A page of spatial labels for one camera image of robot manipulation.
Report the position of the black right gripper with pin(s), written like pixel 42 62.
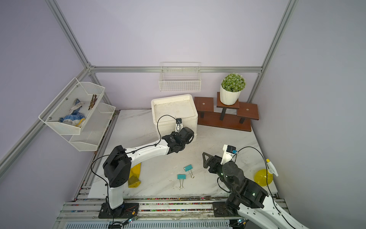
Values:
pixel 206 162

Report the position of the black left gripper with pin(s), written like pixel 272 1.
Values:
pixel 172 134

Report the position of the white three-drawer cabinet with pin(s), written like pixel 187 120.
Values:
pixel 166 111

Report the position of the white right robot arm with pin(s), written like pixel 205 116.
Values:
pixel 248 199

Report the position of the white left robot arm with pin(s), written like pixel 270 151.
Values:
pixel 119 163

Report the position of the teal binder clip upper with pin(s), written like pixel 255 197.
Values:
pixel 189 169

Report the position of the teal binder clip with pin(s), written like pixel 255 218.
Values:
pixel 189 169
pixel 181 178

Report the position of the teal binder clip lower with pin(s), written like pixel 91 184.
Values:
pixel 181 178

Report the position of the yellow spray bottle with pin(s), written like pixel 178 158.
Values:
pixel 265 176

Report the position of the brown wooden stepped stand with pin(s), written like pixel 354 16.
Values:
pixel 236 117

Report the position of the yellow rubber glove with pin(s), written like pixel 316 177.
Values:
pixel 134 181

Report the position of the green potted plant white pot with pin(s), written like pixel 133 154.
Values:
pixel 231 87

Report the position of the white mesh two-tier shelf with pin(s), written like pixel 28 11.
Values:
pixel 89 135

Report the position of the blue white cloth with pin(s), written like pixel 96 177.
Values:
pixel 75 117

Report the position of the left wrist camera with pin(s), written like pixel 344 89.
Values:
pixel 179 124

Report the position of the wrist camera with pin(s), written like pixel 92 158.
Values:
pixel 179 124
pixel 229 153

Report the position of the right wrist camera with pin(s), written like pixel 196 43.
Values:
pixel 229 153

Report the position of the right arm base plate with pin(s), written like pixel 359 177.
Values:
pixel 225 209

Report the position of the white wire wall basket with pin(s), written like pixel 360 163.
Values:
pixel 180 77

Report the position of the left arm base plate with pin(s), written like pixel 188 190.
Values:
pixel 125 211

